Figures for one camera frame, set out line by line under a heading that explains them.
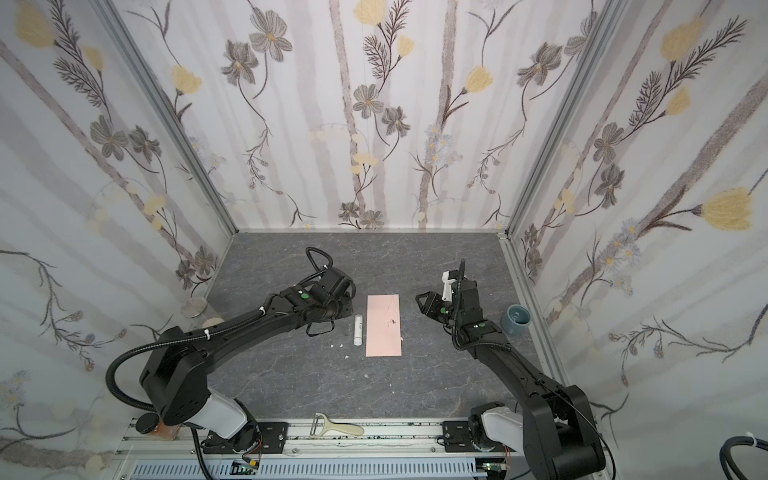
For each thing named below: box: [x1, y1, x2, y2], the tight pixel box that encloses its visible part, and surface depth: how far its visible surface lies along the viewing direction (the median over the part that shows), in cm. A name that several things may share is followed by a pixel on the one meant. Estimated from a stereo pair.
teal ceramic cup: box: [500, 304, 532, 335], surface depth 92 cm
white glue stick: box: [354, 314, 363, 346], surface depth 92 cm
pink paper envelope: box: [366, 294, 402, 357], surface depth 95 cm
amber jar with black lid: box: [136, 412, 181, 441], surface depth 70 cm
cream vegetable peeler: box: [310, 412, 365, 437], surface depth 78 cm
